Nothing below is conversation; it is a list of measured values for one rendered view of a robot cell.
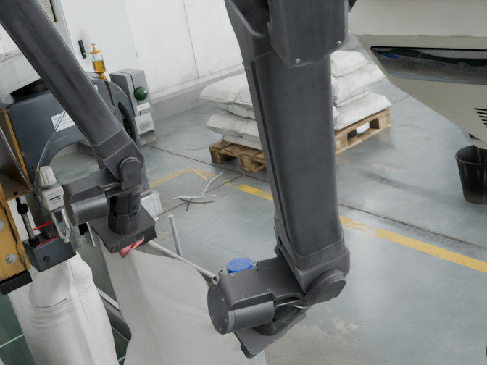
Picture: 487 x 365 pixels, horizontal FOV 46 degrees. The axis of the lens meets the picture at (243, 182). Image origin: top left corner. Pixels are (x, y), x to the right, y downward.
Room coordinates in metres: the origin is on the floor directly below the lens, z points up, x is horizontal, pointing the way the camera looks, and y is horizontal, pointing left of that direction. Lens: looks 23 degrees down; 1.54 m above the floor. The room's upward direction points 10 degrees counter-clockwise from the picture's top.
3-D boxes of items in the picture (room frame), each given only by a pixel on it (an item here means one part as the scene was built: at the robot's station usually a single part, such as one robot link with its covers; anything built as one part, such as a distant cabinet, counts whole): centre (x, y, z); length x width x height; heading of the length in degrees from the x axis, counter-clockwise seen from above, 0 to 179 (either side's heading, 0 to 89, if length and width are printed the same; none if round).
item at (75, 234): (1.08, 0.37, 1.08); 0.03 x 0.01 x 0.13; 126
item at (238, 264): (1.16, 0.04, 0.84); 0.06 x 0.06 x 0.02
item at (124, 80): (1.21, 0.20, 1.29); 0.08 x 0.05 x 0.09; 36
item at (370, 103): (4.26, -0.89, 0.20); 0.67 x 0.43 x 0.15; 126
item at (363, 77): (4.27, -0.87, 0.44); 0.68 x 0.44 x 0.15; 126
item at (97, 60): (1.16, 0.24, 1.37); 0.03 x 0.02 x 0.03; 36
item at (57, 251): (1.04, 0.41, 1.04); 0.08 x 0.06 x 0.05; 126
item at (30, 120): (1.21, 0.38, 1.21); 0.30 x 0.25 x 0.30; 36
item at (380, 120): (4.24, -0.51, 0.07); 1.20 x 0.82 x 0.14; 128
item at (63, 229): (1.00, 0.36, 1.11); 0.03 x 0.03 x 0.06
